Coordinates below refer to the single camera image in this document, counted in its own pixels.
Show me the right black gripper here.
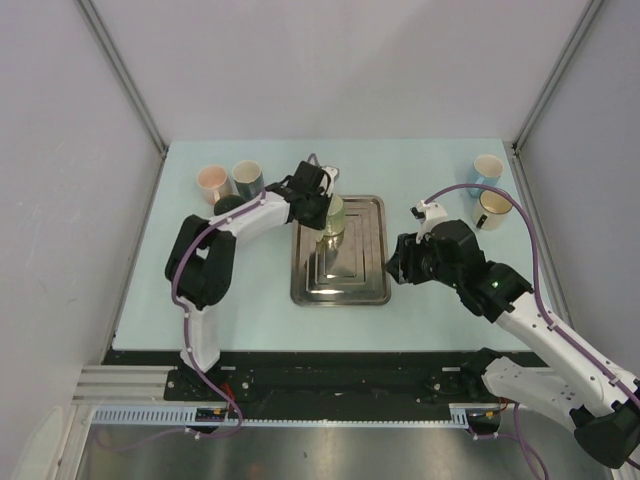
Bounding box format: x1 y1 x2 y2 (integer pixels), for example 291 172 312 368
383 231 461 289

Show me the green mug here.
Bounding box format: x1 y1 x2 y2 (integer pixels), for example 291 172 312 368
316 194 346 243

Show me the dark teal mug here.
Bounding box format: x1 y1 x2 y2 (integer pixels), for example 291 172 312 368
232 160 264 201

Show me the black mug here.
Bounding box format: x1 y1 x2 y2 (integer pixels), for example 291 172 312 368
213 194 246 216

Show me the pink mug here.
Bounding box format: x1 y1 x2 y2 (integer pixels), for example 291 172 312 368
196 165 233 205

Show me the light blue mug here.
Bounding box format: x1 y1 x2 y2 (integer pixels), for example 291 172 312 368
468 154 504 187

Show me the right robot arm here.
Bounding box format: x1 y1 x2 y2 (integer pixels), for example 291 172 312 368
385 220 639 469

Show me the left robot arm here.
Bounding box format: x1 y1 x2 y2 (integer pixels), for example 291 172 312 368
165 160 339 400

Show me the steel tray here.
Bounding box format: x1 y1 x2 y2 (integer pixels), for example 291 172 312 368
290 195 391 306

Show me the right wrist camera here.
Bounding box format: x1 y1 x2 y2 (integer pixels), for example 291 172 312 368
410 200 449 243

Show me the white cable duct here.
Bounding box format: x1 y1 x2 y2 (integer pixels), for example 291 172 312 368
92 404 499 429

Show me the left aluminium frame post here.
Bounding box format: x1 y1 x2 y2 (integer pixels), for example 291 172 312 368
73 0 168 159

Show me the aluminium frame post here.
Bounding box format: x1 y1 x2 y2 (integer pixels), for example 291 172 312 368
511 0 608 156
73 0 168 159

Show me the right aluminium frame post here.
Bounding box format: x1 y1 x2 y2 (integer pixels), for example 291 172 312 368
511 0 608 156

